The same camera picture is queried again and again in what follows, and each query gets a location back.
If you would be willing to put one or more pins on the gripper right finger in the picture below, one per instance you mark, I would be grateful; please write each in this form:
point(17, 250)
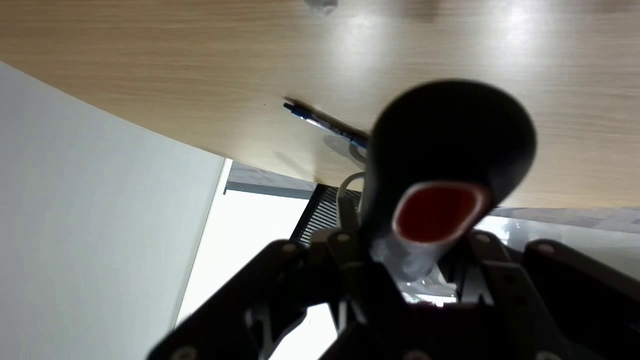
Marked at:
point(575, 295)

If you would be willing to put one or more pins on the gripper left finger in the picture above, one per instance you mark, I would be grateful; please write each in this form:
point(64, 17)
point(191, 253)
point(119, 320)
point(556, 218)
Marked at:
point(235, 305)

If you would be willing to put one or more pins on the black brush with red end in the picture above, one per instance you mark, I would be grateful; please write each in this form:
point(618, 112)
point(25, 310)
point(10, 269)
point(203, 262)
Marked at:
point(450, 135)

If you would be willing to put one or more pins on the black slatted grille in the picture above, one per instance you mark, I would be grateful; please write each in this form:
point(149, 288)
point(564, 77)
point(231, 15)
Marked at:
point(322, 212)

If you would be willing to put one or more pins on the blue pen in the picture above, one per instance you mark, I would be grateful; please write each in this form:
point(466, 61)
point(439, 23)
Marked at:
point(325, 124)

